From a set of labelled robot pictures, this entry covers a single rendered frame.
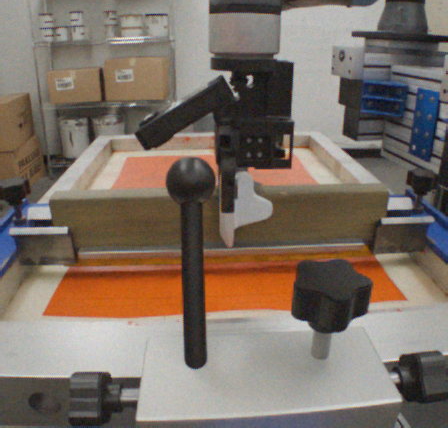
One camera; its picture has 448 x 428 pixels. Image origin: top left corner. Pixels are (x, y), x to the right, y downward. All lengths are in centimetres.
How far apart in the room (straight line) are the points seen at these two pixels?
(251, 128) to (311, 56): 386
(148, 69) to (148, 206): 323
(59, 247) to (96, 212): 6
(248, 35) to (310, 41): 386
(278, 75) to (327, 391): 32
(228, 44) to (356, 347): 30
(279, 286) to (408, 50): 96
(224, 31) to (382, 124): 91
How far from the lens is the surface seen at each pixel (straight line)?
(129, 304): 47
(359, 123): 124
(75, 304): 48
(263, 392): 20
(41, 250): 52
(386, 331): 31
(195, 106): 43
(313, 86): 431
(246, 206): 45
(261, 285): 49
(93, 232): 50
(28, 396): 30
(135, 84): 370
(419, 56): 132
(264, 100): 45
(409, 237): 55
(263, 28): 42
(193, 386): 21
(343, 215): 51
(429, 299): 51
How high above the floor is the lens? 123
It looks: 24 degrees down
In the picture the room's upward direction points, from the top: straight up
